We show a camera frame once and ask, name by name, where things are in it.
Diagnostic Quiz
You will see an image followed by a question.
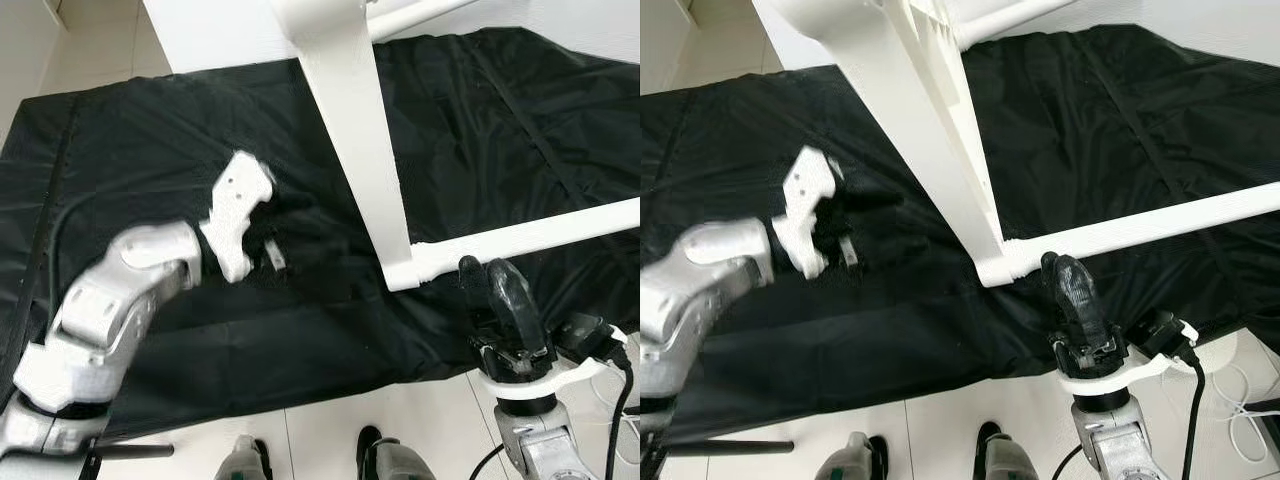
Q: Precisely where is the dark robot right foot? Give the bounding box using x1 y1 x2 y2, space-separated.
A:
357 424 438 480
974 421 1043 480

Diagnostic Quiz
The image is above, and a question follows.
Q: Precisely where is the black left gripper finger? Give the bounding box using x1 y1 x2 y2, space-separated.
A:
275 198 326 236
845 183 904 229

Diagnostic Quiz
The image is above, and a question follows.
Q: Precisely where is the black table cloth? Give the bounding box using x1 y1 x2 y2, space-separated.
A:
640 22 1280 443
0 25 641 443

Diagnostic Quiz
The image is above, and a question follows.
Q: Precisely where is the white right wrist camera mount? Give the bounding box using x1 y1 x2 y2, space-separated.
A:
1056 316 1203 398
478 318 629 403

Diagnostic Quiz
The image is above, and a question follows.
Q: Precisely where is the white plastic ribbed table top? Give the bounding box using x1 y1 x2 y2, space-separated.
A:
268 0 423 293
750 0 1013 288

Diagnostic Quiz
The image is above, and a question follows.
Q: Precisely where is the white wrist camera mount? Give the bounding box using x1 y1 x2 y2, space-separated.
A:
198 150 278 285
1056 316 1203 398
478 318 629 403
770 145 847 282

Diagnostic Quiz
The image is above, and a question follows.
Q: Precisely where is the grey robot left foot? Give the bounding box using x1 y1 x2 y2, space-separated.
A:
814 431 893 480
214 434 274 480

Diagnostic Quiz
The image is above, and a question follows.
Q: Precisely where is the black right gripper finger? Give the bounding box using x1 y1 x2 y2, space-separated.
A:
457 254 493 346
1060 254 1113 349
484 258 549 353
1039 251 1073 343

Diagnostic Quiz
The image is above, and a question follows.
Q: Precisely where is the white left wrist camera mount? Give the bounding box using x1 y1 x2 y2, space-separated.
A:
198 150 278 285
770 145 847 282

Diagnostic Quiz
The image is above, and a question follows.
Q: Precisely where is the black slanted rod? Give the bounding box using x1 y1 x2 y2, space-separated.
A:
92 444 177 460
663 439 797 457

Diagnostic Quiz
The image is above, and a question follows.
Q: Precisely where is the white floor cable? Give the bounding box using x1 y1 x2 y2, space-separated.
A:
1222 362 1280 463

